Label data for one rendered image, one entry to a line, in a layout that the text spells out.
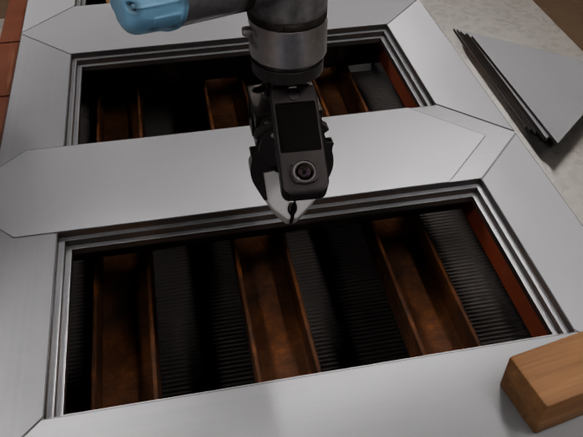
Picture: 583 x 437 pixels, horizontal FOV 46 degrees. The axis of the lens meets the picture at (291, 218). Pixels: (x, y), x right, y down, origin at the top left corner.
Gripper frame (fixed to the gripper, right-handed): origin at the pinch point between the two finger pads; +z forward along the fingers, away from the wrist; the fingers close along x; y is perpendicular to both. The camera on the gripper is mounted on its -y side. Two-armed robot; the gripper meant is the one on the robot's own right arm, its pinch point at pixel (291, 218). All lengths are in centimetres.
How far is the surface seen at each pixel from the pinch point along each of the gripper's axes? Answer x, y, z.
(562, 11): -164, 204, 90
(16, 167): 34.3, 23.2, 5.7
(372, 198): -12.8, 8.9, 6.8
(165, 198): 14.4, 13.0, 5.8
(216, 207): 8.0, 9.9, 5.8
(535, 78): -52, 39, 11
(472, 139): -30.2, 17.6, 5.8
